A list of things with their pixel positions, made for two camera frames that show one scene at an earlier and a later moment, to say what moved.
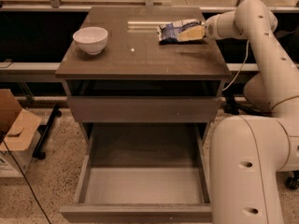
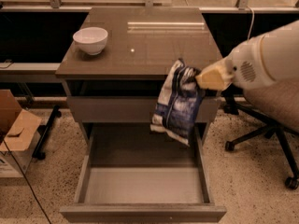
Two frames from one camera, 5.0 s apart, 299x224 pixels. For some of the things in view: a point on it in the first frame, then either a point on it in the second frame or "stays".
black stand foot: x=43 y=130 stays
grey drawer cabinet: x=136 y=78 stays
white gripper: x=212 y=29 to x=246 y=65
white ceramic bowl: x=92 y=39 stays
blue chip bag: x=168 y=32 to x=177 y=102
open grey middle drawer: x=142 y=174 stays
